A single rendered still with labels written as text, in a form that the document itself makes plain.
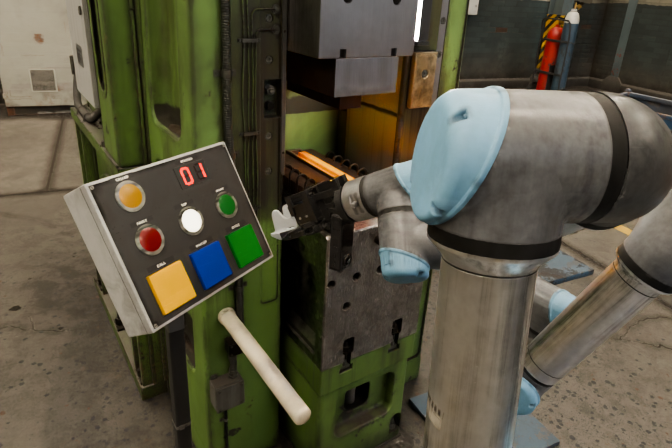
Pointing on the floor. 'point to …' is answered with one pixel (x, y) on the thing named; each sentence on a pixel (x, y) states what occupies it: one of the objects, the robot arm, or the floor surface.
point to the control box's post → (175, 340)
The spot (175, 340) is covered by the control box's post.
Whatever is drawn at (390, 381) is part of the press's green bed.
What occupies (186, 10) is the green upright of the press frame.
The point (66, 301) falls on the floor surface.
